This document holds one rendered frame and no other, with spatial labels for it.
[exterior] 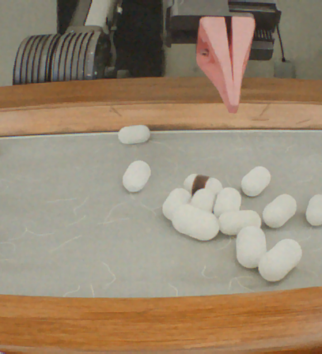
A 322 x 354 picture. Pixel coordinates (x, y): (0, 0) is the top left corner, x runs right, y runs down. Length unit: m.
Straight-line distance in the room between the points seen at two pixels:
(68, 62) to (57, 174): 0.29
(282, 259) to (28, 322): 0.17
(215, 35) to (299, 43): 2.17
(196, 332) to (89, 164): 0.28
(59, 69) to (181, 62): 1.78
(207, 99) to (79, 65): 0.23
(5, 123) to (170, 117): 0.18
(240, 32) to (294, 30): 2.14
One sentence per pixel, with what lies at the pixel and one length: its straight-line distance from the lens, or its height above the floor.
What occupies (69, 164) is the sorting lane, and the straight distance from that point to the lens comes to 0.57.
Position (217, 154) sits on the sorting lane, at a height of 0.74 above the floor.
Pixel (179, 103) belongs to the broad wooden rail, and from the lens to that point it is 0.64.
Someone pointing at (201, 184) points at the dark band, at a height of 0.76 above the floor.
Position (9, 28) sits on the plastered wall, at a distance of 2.56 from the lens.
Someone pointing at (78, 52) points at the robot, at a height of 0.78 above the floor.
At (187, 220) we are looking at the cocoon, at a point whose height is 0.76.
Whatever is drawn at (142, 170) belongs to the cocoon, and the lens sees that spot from 0.51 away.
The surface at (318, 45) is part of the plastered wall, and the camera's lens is 2.68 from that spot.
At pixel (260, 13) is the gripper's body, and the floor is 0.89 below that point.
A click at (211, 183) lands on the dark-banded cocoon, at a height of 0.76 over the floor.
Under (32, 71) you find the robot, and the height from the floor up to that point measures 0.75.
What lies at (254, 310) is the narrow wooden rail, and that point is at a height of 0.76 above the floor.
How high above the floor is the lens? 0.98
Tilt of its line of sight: 27 degrees down
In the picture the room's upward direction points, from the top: 1 degrees counter-clockwise
